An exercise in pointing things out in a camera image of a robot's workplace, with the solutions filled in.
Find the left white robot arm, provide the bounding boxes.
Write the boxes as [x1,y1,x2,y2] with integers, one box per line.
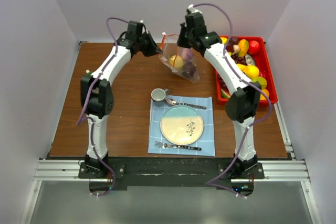
[76,21,162,178]

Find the beige and teal plate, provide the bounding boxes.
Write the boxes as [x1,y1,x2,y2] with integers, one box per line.
[160,105,204,145]

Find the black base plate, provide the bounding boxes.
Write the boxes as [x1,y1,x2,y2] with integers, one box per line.
[78,157,265,192]

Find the clear zip top bag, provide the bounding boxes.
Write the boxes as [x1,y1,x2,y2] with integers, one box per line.
[159,32,199,83]

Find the yellow star fruit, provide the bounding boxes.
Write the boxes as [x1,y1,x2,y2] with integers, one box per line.
[252,76,267,89]

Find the dark red mango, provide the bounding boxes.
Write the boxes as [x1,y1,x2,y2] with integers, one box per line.
[182,61,197,79]

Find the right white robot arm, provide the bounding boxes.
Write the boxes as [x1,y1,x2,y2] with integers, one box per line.
[177,12,261,178]

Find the metal fork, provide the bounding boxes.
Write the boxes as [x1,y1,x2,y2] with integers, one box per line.
[154,141,202,151]

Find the yellow lemon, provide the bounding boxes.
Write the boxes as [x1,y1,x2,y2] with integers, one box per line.
[242,65,260,80]

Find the aluminium frame rail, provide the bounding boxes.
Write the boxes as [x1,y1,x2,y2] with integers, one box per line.
[33,160,310,182]

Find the orange yellow mango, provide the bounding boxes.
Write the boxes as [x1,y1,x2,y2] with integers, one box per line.
[238,39,249,58]

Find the metal spoon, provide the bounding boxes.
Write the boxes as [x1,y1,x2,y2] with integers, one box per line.
[165,98,207,110]

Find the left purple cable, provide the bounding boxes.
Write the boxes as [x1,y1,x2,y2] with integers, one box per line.
[76,17,132,197]

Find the yellow bell pepper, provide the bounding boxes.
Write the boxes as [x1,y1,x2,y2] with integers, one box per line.
[169,55,184,69]

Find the blue checked placemat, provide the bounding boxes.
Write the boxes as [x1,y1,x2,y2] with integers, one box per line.
[148,95,215,157]

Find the red apple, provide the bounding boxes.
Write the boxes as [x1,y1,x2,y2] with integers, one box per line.
[248,40,260,56]

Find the red plastic fruit tray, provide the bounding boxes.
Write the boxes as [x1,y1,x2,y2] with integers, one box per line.
[212,35,279,106]

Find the grey mug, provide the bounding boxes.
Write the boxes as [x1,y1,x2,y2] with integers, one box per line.
[151,88,169,107]

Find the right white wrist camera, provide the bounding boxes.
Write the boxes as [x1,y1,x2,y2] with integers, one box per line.
[186,4,202,14]

